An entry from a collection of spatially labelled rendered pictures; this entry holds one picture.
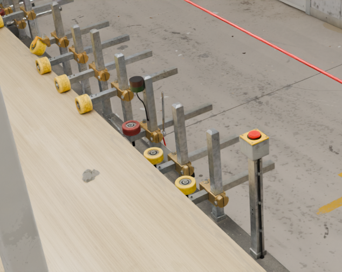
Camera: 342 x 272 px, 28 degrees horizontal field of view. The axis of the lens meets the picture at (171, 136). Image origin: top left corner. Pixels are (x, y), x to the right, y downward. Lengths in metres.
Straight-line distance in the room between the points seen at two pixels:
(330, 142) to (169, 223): 2.18
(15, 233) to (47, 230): 1.61
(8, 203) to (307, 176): 3.36
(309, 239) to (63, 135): 1.45
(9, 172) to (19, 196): 0.04
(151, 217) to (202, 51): 3.31
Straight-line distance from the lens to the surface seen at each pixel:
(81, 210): 2.53
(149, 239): 2.36
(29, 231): 0.88
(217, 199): 2.62
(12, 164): 0.82
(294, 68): 5.28
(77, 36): 3.49
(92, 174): 2.69
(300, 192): 3.99
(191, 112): 3.09
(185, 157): 2.79
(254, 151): 2.22
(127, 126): 2.96
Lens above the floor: 2.45
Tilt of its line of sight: 33 degrees down
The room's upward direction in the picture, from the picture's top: 6 degrees counter-clockwise
